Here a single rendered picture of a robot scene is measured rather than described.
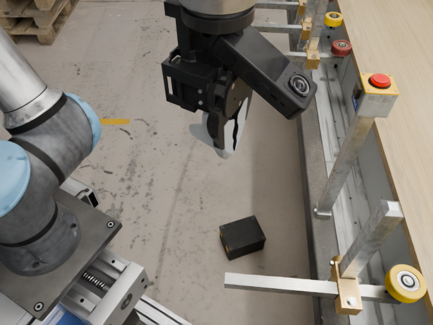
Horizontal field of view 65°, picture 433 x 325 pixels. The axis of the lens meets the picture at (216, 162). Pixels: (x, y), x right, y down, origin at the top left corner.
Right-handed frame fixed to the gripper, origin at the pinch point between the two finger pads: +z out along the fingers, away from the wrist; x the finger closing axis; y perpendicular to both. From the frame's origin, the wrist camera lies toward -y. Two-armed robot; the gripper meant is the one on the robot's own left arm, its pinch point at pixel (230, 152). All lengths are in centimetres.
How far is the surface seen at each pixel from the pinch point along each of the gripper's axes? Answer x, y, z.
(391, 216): -16.1, -25.4, 19.2
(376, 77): -41.2, -13.5, 8.6
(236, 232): -51, 20, 120
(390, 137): -64, -24, 42
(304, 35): -123, 24, 49
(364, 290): -16, -30, 49
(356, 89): -39.0, -10.7, 11.4
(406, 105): -83, -26, 42
